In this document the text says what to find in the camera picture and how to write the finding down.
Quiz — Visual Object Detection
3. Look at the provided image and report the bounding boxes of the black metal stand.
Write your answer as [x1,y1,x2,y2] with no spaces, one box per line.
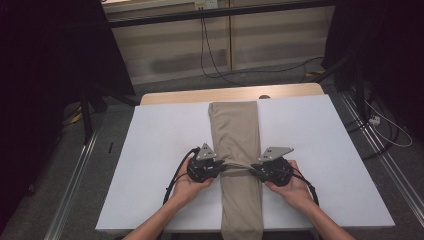
[312,49,368,116]
[79,83,142,146]

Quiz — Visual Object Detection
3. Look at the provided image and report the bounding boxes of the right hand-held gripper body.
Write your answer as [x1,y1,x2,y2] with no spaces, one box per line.
[258,146,295,188]

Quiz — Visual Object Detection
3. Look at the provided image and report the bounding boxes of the black floor cables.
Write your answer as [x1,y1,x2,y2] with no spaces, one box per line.
[344,94,402,162]

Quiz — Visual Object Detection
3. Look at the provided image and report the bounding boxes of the beige pants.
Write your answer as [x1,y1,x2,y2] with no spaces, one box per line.
[207,100,266,240]

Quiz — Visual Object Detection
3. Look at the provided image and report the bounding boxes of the aluminium floor rail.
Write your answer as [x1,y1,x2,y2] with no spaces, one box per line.
[43,125,102,240]
[339,90,424,228]

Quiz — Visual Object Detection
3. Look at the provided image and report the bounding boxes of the white wall socket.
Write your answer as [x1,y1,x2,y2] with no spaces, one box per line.
[194,0,220,11]

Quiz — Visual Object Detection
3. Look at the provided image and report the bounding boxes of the black horizontal metal bar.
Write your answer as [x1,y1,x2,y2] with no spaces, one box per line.
[107,0,335,29]

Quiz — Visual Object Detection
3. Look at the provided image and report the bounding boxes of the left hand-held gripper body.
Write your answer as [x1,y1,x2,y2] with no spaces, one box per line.
[186,142,222,184]

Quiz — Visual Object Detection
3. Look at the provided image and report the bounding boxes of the white table cover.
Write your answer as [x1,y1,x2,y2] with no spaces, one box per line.
[94,94,396,234]

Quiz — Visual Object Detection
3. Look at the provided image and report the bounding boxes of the person's left hand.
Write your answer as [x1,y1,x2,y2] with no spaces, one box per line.
[171,157,215,210]

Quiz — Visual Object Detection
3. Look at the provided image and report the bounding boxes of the white cable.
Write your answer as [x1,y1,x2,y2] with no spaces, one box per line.
[364,99,414,149]

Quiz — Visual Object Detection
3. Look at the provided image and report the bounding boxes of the person's right hand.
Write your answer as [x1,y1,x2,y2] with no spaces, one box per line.
[264,159,318,212]

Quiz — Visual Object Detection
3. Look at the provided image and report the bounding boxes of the black curtain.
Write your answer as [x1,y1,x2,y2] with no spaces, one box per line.
[322,0,424,138]
[0,0,137,228]

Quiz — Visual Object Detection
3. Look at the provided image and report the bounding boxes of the black hanging cable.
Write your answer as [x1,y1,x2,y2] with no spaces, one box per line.
[199,8,325,88]

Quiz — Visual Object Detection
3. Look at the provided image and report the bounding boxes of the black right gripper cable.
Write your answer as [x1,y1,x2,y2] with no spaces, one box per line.
[289,172,321,208]

